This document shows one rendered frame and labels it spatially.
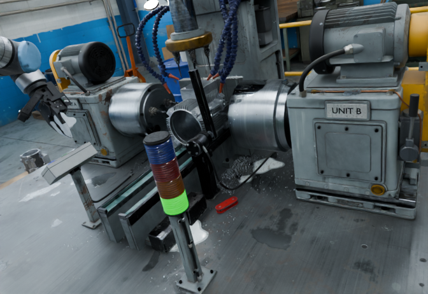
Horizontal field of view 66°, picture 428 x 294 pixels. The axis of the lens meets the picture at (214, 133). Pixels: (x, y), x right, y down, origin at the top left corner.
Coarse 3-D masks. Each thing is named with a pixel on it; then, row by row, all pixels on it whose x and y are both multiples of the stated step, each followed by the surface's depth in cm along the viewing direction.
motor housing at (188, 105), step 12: (180, 108) 125; (192, 108) 125; (216, 108) 129; (228, 108) 136; (168, 120) 131; (180, 120) 137; (192, 120) 143; (216, 120) 129; (180, 132) 135; (192, 132) 139
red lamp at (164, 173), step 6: (168, 162) 71; (174, 162) 72; (156, 168) 71; (162, 168) 71; (168, 168) 71; (174, 168) 72; (156, 174) 72; (162, 174) 71; (168, 174) 71; (174, 174) 72; (156, 180) 73; (162, 180) 72; (168, 180) 72
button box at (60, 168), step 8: (88, 144) 114; (72, 152) 109; (80, 152) 111; (88, 152) 113; (96, 152) 115; (56, 160) 105; (64, 160) 107; (72, 160) 108; (80, 160) 110; (88, 160) 116; (48, 168) 103; (56, 168) 104; (64, 168) 106; (72, 168) 107; (48, 176) 105; (56, 176) 103; (64, 176) 111
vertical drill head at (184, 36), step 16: (176, 0) 116; (192, 0) 120; (176, 16) 119; (192, 16) 120; (176, 32) 122; (192, 32) 119; (208, 32) 124; (176, 48) 120; (192, 48) 119; (208, 48) 129
